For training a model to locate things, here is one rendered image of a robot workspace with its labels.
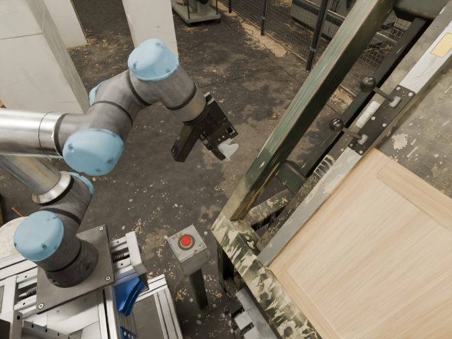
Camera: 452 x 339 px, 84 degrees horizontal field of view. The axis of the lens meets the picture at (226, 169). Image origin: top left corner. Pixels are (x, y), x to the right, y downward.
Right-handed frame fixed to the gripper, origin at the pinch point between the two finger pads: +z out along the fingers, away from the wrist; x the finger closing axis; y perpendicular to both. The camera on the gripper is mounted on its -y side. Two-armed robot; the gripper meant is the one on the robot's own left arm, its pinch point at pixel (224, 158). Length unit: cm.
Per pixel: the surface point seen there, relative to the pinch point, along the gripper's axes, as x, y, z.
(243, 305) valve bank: -24, -31, 53
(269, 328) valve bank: -35, -26, 56
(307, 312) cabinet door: -38, -8, 46
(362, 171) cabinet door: -16.2, 30.4, 22.2
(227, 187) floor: 84, -30, 138
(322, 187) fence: -12.3, 19.2, 25.2
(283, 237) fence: -15.3, -0.9, 36.5
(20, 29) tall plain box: 205, -83, -18
